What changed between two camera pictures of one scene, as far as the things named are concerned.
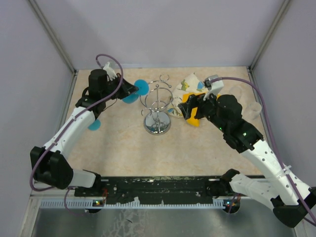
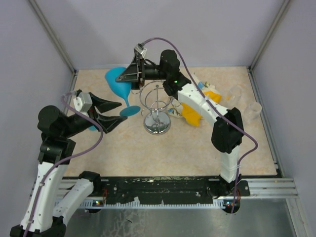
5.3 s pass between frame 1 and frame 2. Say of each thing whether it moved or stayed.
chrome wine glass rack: stayed
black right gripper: moved
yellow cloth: stayed
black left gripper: moved
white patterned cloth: stayed
